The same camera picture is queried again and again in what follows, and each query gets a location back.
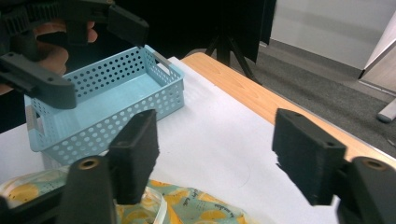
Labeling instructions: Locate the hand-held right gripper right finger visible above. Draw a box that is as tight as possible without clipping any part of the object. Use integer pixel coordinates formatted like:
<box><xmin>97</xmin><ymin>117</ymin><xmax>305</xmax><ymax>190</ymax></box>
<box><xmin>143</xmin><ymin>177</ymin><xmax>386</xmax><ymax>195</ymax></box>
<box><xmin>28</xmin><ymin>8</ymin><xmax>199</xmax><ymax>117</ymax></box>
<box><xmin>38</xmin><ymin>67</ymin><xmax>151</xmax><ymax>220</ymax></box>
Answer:
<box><xmin>271</xmin><ymin>107</ymin><xmax>347</xmax><ymax>207</ymax></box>

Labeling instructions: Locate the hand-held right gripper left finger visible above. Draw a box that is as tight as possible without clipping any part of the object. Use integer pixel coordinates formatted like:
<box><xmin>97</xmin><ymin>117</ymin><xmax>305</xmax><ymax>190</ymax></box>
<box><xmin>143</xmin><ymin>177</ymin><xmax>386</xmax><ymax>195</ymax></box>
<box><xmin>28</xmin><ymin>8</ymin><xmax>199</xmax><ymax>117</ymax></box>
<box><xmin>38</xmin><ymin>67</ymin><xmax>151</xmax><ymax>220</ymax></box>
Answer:
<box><xmin>106</xmin><ymin>108</ymin><xmax>161</xmax><ymax>205</ymax></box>

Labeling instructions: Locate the light blue perforated plastic basket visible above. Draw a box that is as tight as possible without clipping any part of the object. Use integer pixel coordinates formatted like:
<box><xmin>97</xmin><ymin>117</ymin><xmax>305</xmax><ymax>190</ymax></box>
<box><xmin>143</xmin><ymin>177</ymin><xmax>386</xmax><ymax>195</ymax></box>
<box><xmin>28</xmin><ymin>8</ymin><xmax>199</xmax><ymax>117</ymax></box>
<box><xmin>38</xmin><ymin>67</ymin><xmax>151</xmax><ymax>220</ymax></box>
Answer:
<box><xmin>23</xmin><ymin>44</ymin><xmax>185</xmax><ymax>166</ymax></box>

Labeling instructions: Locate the yellow and green patterned bag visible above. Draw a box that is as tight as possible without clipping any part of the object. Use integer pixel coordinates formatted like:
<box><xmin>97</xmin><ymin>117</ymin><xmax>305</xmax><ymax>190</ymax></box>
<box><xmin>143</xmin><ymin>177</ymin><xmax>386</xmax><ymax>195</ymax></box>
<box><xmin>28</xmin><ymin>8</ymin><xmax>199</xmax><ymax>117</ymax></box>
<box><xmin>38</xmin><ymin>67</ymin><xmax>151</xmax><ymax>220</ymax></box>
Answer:
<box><xmin>0</xmin><ymin>166</ymin><xmax>250</xmax><ymax>224</ymax></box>

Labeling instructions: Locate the white foam board mat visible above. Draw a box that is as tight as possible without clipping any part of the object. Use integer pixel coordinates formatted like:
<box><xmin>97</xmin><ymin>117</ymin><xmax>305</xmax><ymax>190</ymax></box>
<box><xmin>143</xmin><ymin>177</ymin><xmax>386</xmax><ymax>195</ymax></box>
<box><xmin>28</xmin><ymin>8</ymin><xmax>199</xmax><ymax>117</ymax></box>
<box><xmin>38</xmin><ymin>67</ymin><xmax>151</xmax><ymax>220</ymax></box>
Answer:
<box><xmin>0</xmin><ymin>56</ymin><xmax>344</xmax><ymax>224</ymax></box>

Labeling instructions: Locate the black tripod stand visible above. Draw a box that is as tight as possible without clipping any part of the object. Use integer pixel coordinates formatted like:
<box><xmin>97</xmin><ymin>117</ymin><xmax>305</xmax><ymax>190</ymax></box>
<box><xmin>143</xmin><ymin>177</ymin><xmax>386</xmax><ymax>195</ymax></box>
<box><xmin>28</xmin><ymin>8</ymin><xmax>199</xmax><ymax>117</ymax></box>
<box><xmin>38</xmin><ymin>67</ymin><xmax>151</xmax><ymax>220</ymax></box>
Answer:
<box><xmin>205</xmin><ymin>32</ymin><xmax>262</xmax><ymax>86</ymax></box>

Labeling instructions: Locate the white frame desk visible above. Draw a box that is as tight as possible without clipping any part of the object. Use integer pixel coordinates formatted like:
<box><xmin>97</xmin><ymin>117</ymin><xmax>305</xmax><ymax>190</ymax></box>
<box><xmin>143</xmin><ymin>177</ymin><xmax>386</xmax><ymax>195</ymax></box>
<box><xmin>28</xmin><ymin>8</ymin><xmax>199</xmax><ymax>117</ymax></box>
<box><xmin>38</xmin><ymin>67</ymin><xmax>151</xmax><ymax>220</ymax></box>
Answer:
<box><xmin>358</xmin><ymin>12</ymin><xmax>396</xmax><ymax>124</ymax></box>

